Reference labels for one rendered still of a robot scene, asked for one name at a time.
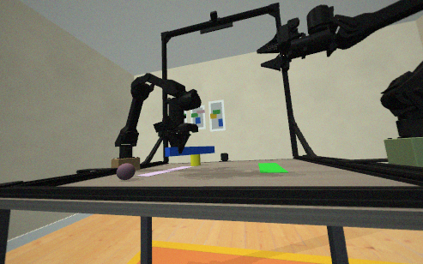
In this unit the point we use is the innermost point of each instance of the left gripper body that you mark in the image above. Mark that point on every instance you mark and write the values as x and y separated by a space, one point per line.
299 47

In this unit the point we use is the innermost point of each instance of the green rectangle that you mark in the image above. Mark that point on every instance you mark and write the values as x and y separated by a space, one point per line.
270 168

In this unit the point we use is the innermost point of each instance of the dusty pink ball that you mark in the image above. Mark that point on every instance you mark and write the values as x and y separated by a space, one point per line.
126 171

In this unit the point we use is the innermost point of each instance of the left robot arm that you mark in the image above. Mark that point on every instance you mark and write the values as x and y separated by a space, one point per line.
405 91

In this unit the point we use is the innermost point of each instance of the yellow cylinder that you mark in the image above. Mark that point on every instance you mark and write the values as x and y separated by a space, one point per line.
195 160

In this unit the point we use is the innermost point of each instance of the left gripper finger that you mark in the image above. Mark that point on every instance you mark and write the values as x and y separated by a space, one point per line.
272 64
271 47

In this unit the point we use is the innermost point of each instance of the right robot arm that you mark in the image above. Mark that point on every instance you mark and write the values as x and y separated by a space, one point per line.
140 91

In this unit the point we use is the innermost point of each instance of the blue bar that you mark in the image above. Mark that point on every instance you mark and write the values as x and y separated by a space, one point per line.
173 151

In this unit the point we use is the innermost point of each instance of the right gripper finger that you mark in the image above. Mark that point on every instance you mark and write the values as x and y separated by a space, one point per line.
172 140
181 140

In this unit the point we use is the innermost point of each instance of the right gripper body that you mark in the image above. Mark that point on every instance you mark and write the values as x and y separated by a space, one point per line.
185 128

